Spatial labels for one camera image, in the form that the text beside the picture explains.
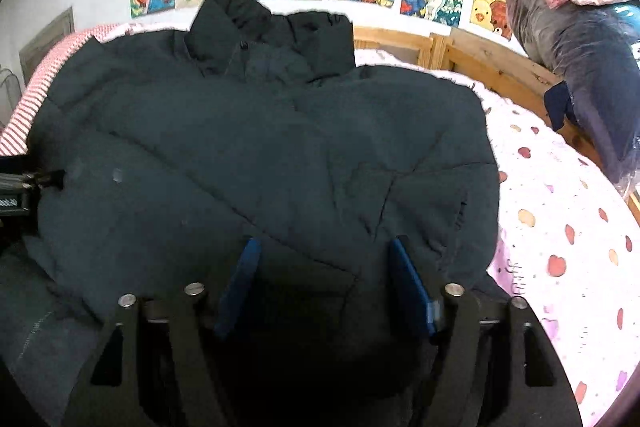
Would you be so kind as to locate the red checked bed cover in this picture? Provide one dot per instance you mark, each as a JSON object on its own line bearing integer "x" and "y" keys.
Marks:
{"x": 45, "y": 77}

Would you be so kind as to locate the wooden bed frame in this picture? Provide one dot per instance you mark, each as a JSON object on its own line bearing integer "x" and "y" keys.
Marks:
{"x": 480, "y": 57}

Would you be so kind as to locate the black padded jacket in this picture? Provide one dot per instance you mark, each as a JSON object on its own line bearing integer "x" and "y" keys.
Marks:
{"x": 260, "y": 147}

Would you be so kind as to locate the grey metal wall panel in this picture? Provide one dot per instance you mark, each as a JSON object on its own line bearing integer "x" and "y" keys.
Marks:
{"x": 47, "y": 39}

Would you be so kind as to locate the pink apple-print bed sheet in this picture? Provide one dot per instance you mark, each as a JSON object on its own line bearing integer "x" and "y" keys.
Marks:
{"x": 550, "y": 207}

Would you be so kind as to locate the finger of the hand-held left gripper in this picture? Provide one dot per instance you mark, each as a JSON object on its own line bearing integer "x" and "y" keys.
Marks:
{"x": 47, "y": 178}

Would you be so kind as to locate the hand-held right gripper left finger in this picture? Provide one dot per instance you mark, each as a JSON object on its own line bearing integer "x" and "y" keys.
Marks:
{"x": 244, "y": 279}

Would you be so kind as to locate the dark blue cloth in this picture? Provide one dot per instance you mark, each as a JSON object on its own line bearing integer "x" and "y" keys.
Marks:
{"x": 559, "y": 107}

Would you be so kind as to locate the clear plastic bag of clothes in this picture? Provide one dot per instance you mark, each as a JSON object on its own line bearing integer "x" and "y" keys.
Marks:
{"x": 585, "y": 67}

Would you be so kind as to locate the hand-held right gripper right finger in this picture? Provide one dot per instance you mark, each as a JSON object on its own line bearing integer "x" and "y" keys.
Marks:
{"x": 411, "y": 287}

